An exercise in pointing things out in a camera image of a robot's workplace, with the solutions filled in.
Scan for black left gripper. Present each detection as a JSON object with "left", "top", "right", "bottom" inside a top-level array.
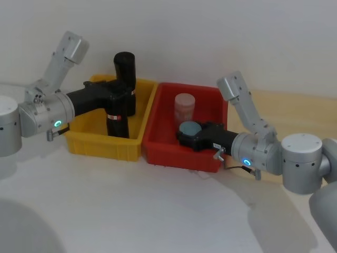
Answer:
[{"left": 65, "top": 79, "right": 137, "bottom": 139}]

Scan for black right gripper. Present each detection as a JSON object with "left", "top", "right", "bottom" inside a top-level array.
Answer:
[{"left": 175, "top": 121, "right": 239, "bottom": 159}]

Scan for grey round lid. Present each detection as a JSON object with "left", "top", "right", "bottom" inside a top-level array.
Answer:
[{"left": 179, "top": 121, "right": 203, "bottom": 137}]

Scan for black cylinder bottle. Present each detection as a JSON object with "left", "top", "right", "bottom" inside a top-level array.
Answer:
[{"left": 113, "top": 51, "right": 136, "bottom": 89}]

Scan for clear plastic jar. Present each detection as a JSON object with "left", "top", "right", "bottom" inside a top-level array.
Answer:
[{"left": 174, "top": 93, "right": 197, "bottom": 128}]

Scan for red plastic bin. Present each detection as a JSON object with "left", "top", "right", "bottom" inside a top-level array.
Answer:
[{"left": 142, "top": 82, "right": 230, "bottom": 173}]

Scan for yellow plastic bin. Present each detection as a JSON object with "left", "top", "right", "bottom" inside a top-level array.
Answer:
[{"left": 64, "top": 74, "right": 158, "bottom": 162}]

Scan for white table cloth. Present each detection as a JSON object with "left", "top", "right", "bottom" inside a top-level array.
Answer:
[{"left": 0, "top": 115, "right": 267, "bottom": 253}]

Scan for dark right wrist cable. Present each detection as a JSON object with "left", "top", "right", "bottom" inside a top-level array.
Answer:
[{"left": 212, "top": 147, "right": 262, "bottom": 181}]

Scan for dark wrist cable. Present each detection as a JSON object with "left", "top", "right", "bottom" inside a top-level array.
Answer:
[
  {"left": 212, "top": 147, "right": 262, "bottom": 181},
  {"left": 46, "top": 123, "right": 71, "bottom": 142}
]

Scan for dark left wrist cable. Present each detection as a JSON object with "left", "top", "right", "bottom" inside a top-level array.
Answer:
[{"left": 46, "top": 123, "right": 71, "bottom": 142}]

